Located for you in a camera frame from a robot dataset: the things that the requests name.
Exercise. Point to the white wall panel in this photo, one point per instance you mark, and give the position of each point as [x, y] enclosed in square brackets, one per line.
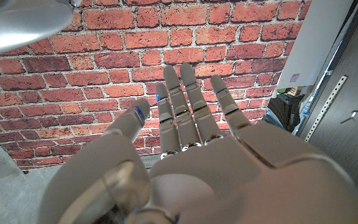
[315, 40]

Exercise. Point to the red brick printed backdrop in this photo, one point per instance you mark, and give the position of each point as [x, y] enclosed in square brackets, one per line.
[104, 46]

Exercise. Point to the black bin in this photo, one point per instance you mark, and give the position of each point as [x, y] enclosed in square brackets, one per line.
[284, 110]

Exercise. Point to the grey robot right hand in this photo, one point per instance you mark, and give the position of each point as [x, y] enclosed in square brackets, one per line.
[20, 21]

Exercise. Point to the perforated metal rail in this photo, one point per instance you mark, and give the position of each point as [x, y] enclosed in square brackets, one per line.
[325, 109]

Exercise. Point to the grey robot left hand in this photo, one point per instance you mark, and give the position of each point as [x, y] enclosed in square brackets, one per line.
[244, 180]

